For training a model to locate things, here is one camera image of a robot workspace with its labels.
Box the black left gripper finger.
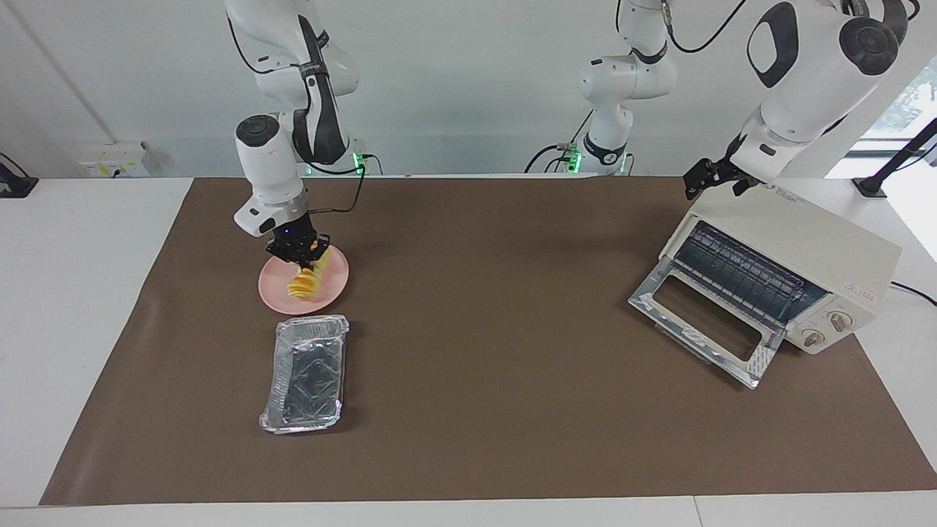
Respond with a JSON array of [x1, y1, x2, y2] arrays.
[[683, 165, 711, 201]]

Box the yellow sliced bread loaf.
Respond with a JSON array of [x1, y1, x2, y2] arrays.
[[287, 253, 327, 302]]

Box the aluminium foil tray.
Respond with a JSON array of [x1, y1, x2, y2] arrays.
[[259, 315, 350, 435]]

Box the cream toaster oven body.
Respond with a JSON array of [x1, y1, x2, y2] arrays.
[[659, 183, 903, 356]]

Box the glass oven door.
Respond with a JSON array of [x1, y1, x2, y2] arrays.
[[627, 258, 788, 389]]

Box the pink round plate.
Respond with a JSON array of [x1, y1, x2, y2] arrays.
[[258, 244, 350, 316]]

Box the window with greenery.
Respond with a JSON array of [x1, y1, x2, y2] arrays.
[[860, 57, 937, 143]]

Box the brown table mat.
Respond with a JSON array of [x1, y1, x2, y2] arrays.
[[40, 176, 937, 506]]

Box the black table clamp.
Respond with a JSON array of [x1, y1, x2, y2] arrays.
[[0, 152, 39, 199]]

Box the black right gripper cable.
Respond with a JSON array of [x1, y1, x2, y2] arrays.
[[225, 15, 367, 217]]

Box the wire oven rack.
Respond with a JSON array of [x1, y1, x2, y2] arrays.
[[673, 222, 810, 326]]

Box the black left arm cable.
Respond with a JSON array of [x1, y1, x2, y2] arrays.
[[661, 0, 749, 54]]

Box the black left arm base cables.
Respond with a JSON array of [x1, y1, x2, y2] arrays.
[[523, 110, 595, 175]]

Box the black oven power cable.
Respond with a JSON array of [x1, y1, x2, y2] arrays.
[[889, 282, 937, 308]]

